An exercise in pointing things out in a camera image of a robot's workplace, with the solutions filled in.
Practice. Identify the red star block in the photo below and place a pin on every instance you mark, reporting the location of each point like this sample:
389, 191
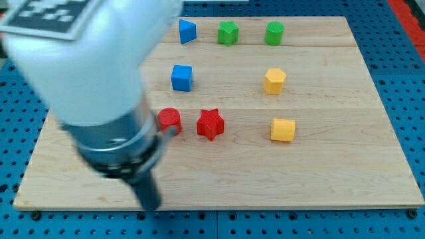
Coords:
210, 124

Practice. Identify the green cylinder block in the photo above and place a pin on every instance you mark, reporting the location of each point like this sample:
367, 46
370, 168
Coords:
274, 33

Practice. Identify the red cylinder block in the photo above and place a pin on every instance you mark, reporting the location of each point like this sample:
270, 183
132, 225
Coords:
170, 117

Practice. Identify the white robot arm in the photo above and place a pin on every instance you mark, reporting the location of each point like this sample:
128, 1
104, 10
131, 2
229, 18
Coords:
82, 58

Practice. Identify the blue cube block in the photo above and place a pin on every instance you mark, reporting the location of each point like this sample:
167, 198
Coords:
182, 78

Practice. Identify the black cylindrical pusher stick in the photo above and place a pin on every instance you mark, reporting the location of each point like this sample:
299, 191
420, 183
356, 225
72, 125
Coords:
146, 191

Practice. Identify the black white fiducial marker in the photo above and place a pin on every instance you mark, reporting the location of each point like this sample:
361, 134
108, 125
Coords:
53, 19

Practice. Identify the green star block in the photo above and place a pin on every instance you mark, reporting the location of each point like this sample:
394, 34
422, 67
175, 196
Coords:
228, 33

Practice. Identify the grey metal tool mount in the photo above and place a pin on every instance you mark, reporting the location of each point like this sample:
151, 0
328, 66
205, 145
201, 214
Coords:
127, 147

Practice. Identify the yellow heart block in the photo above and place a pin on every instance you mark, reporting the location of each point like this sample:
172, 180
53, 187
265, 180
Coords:
282, 130

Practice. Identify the yellow hexagon block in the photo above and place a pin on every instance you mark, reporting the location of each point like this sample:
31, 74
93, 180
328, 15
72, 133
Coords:
274, 81

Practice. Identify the blue triangle block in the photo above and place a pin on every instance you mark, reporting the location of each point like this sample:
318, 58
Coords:
187, 31

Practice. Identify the wooden board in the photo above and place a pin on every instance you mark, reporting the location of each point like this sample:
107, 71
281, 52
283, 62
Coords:
345, 154

